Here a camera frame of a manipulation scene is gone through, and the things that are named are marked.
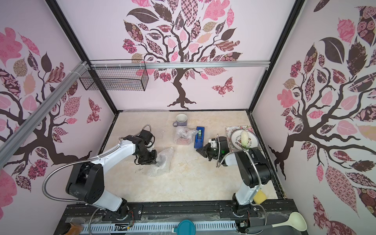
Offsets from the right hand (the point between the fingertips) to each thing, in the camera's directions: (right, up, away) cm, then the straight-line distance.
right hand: (196, 149), depth 90 cm
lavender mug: (-11, +19, +19) cm, 29 cm away
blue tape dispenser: (+2, +4, +4) cm, 6 cm away
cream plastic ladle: (+48, -32, -20) cm, 61 cm away
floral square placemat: (+26, +11, +17) cm, 33 cm away
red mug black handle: (-9, +5, +4) cm, 10 cm away
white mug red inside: (-21, -5, -5) cm, 23 cm away
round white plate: (+40, +5, +11) cm, 42 cm away
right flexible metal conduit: (+10, -5, -19) cm, 22 cm away
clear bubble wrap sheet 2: (-9, +8, +6) cm, 13 cm away
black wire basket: (-51, +49, +4) cm, 70 cm away
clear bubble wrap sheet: (-23, -11, -9) cm, 27 cm away
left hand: (-25, -9, -6) cm, 27 cm away
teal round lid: (-6, -30, -27) cm, 41 cm away
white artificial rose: (+33, +6, +7) cm, 34 cm away
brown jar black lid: (-57, -30, -29) cm, 70 cm away
